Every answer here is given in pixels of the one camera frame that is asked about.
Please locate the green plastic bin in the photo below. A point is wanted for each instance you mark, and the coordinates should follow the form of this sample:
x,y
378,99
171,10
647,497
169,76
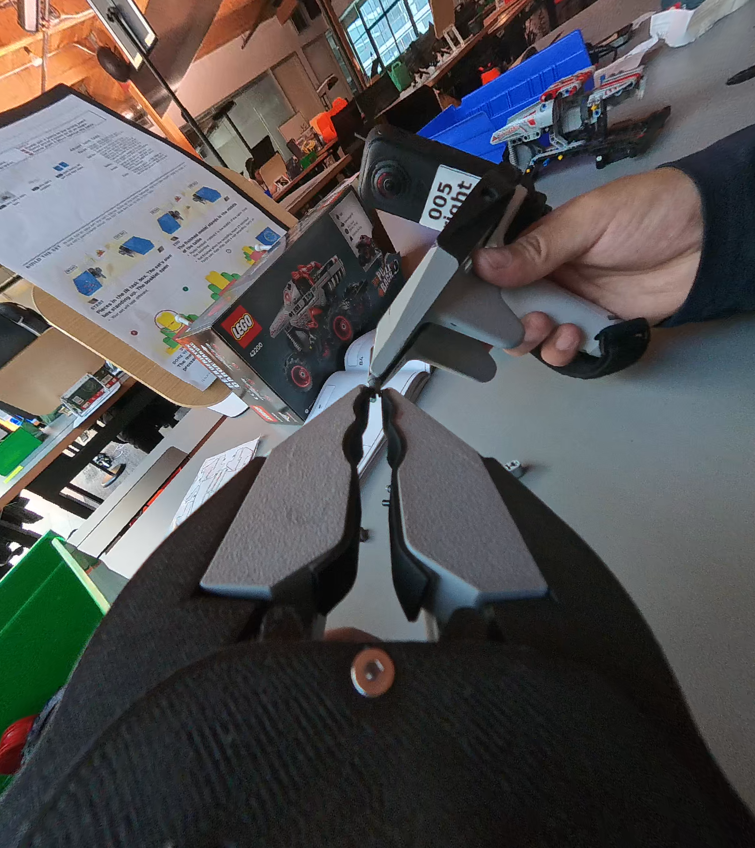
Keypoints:
x,y
6,629

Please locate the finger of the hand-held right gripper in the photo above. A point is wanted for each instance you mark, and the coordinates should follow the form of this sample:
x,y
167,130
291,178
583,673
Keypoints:
x,y
457,354
410,311

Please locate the white lego truck model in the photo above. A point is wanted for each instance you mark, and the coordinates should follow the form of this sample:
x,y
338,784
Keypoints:
x,y
549,116

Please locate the black stand pole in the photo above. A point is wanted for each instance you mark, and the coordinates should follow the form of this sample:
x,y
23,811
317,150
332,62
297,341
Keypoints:
x,y
178,99

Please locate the small blue plastic bin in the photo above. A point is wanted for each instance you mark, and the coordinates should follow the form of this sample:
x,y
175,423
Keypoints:
x,y
463,132

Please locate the plywood stand board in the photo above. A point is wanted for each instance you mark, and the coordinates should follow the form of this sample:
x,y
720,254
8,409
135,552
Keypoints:
x,y
152,383

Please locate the white plastic bag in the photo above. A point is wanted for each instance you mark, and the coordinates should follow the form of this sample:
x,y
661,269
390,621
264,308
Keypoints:
x,y
695,20

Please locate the red round object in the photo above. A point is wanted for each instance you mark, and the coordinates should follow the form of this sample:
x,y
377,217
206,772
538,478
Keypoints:
x,y
14,745

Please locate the lego instruction booklet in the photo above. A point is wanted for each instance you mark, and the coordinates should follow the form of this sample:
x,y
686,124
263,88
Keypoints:
x,y
357,354

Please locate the printed instruction sheet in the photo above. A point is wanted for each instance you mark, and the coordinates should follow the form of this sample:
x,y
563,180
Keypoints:
x,y
86,218

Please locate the large blue plastic bin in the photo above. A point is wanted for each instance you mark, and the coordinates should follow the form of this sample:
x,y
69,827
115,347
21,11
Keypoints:
x,y
536,73

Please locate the small product box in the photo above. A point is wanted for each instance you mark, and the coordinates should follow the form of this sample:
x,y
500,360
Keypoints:
x,y
89,392

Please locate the person's right hand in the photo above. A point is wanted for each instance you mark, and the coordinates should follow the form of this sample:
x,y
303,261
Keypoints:
x,y
616,252

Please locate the person's right forearm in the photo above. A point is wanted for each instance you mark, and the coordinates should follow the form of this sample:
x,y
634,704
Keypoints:
x,y
748,218

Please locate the small grey lego piece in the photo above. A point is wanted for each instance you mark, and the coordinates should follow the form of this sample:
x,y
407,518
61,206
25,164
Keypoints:
x,y
516,468

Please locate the black desk grommet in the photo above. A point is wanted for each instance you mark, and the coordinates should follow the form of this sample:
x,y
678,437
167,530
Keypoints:
x,y
750,71

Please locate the white sticker sheet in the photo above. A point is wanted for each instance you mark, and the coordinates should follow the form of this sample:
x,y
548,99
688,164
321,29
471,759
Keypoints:
x,y
218,477

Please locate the green jug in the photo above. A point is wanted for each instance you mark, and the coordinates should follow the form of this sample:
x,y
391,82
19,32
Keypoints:
x,y
400,74

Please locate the black lego chassis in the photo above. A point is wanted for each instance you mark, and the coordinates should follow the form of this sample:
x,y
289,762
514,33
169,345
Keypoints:
x,y
629,139

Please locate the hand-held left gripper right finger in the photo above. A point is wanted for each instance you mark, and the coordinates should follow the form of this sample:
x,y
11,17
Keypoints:
x,y
470,517

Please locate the tan chair back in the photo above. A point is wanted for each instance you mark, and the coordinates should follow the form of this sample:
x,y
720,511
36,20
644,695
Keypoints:
x,y
39,377

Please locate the black lego set box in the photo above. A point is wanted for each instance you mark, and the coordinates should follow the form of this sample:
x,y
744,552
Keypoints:
x,y
298,311

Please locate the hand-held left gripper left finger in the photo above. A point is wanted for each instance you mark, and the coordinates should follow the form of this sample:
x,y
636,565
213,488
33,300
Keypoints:
x,y
284,517

